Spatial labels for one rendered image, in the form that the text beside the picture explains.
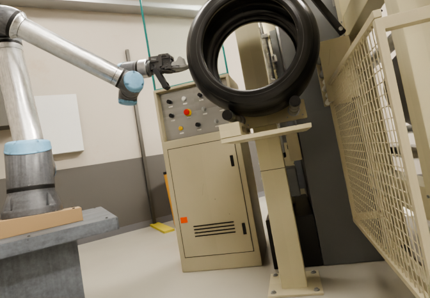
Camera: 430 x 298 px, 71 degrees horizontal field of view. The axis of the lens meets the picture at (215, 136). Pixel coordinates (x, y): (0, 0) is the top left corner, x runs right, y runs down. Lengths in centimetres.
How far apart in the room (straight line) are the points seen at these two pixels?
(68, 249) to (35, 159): 33
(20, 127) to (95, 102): 274
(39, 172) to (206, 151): 112
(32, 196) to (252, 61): 118
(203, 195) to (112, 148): 221
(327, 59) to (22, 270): 148
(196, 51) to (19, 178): 82
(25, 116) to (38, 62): 283
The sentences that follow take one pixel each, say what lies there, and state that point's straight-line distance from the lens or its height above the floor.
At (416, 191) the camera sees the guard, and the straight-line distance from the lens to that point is 79.
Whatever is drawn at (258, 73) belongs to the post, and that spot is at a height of 113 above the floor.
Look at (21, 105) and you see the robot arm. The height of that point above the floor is 108.
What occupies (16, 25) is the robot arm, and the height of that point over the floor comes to 137.
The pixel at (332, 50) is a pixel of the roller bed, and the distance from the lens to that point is 162.
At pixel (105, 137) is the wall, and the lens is 407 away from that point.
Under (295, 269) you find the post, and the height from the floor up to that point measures 10.
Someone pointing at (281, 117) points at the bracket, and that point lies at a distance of 159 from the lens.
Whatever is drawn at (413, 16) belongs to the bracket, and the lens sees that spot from 85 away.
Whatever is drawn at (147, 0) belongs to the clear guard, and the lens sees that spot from 246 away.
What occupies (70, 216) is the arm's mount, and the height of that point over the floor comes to 62.
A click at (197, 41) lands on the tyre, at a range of 137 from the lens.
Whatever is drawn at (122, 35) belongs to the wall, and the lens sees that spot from 451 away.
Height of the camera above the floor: 74
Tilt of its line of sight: 4 degrees up
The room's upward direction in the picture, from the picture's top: 10 degrees counter-clockwise
